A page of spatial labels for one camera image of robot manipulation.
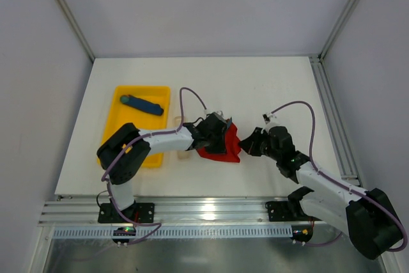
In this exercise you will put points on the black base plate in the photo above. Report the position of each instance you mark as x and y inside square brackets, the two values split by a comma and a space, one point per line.
[286, 211]
[138, 212]

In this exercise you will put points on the slotted cable duct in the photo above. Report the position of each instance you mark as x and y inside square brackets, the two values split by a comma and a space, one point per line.
[176, 232]

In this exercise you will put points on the red paper napkin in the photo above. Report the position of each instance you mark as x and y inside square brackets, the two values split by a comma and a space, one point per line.
[232, 146]

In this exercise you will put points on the right aluminium side rail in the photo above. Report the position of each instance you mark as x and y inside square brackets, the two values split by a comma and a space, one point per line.
[344, 155]

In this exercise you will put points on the left controller board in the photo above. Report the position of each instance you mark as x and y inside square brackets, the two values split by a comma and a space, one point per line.
[123, 235]

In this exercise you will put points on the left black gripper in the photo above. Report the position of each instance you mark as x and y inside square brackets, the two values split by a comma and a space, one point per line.
[220, 135]

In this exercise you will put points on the yellow plastic tray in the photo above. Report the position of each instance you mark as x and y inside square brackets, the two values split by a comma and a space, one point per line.
[120, 114]

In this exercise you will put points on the left aluminium frame post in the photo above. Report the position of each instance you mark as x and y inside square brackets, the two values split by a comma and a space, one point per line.
[75, 28]

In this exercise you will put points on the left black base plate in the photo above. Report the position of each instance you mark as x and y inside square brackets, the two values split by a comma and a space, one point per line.
[138, 212]

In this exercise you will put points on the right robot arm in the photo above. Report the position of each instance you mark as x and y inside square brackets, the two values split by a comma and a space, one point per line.
[366, 217]

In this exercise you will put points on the aluminium frame post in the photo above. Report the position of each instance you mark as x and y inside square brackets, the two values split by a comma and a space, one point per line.
[344, 16]
[75, 28]

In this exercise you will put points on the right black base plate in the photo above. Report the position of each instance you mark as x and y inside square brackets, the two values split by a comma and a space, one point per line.
[286, 211]

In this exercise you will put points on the controller board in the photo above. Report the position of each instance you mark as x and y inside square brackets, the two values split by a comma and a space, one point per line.
[302, 233]
[123, 235]

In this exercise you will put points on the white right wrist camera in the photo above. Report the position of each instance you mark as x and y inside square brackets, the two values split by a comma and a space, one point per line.
[270, 120]

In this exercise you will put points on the right controller board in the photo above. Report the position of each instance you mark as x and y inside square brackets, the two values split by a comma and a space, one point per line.
[302, 233]

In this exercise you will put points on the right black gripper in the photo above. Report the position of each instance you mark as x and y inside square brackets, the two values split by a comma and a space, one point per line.
[256, 142]

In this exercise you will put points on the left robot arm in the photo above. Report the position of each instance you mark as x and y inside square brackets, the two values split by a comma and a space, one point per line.
[124, 153]

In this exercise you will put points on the aluminium front rail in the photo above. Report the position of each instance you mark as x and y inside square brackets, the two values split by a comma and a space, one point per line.
[83, 210]

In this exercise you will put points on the right aluminium frame post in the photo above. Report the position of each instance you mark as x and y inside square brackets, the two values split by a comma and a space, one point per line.
[344, 16]

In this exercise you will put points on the blue pouch in tray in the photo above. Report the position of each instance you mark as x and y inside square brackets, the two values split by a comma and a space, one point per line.
[145, 106]

